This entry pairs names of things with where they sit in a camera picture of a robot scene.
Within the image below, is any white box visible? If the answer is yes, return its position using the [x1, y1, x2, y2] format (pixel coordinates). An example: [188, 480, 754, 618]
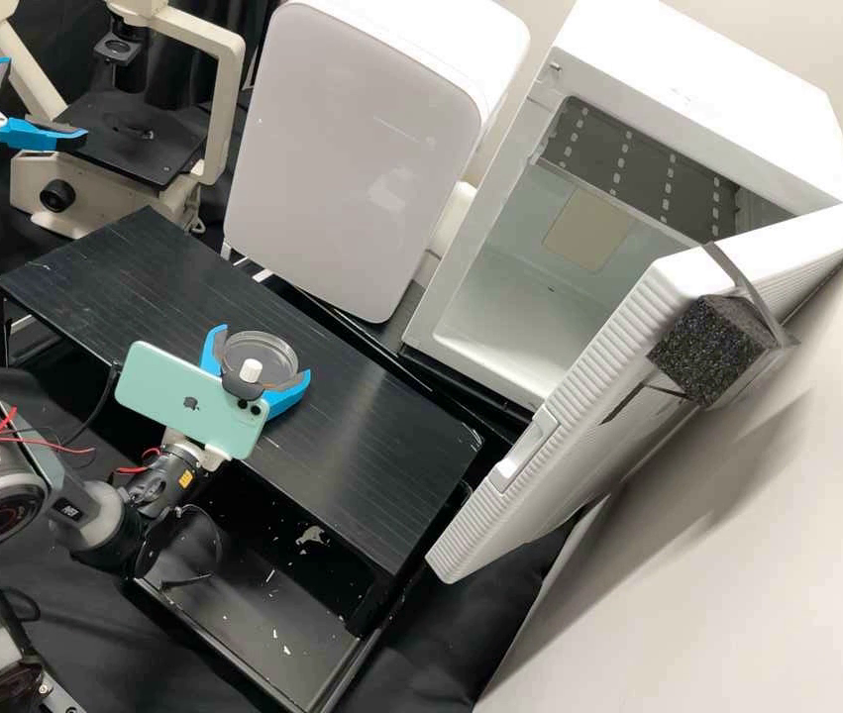
[221, 0, 534, 325]

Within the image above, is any incubator door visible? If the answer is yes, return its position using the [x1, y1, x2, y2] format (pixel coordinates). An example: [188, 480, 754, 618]
[424, 204, 843, 584]

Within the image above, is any petri dish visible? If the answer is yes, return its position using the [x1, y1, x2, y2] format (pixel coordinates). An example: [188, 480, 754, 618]
[218, 329, 300, 393]

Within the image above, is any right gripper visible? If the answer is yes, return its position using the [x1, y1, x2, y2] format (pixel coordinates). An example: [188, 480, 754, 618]
[162, 323, 313, 470]

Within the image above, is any white incubator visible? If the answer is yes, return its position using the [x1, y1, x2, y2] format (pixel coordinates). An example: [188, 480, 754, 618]
[399, 0, 843, 410]

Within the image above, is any right wrist camera phone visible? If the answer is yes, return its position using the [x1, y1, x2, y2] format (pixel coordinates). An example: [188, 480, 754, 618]
[114, 340, 275, 461]

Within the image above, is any black cable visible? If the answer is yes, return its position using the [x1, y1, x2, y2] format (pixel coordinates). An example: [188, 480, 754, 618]
[56, 369, 119, 451]

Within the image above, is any cream microscope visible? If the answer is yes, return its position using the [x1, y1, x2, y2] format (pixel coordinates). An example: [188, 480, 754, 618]
[0, 0, 248, 241]

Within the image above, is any black tray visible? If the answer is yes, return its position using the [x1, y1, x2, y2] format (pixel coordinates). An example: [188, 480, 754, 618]
[129, 482, 467, 713]

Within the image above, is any black platform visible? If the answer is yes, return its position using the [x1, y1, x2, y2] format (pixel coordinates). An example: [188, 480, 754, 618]
[271, 281, 541, 447]
[0, 206, 483, 637]

